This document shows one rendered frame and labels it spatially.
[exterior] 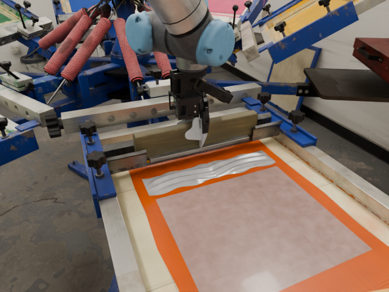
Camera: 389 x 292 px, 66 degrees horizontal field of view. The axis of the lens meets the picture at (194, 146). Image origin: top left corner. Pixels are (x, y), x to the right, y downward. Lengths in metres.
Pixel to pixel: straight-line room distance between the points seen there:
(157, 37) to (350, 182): 0.54
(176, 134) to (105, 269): 1.19
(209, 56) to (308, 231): 0.40
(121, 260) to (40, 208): 1.80
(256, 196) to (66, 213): 1.66
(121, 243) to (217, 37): 0.39
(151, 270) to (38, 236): 1.60
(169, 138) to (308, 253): 0.41
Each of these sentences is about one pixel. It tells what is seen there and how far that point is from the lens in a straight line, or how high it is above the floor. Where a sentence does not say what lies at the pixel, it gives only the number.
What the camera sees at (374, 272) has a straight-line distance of 0.65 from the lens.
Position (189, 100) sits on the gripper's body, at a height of 1.14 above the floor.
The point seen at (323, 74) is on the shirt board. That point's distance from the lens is 1.67.
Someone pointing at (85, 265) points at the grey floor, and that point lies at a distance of 1.87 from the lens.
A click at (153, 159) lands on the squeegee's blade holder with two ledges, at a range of 0.77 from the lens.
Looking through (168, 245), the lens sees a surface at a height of 0.95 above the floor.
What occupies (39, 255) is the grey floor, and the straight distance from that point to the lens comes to 2.02.
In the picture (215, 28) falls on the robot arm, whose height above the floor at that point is 1.33.
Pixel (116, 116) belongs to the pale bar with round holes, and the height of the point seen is 1.02.
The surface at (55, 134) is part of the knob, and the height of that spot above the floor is 1.00.
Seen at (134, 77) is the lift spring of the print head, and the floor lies 1.06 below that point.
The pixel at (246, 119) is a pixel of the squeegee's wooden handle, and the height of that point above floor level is 1.05.
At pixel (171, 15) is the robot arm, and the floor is 1.35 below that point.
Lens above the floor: 1.42
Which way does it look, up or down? 31 degrees down
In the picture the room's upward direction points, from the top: straight up
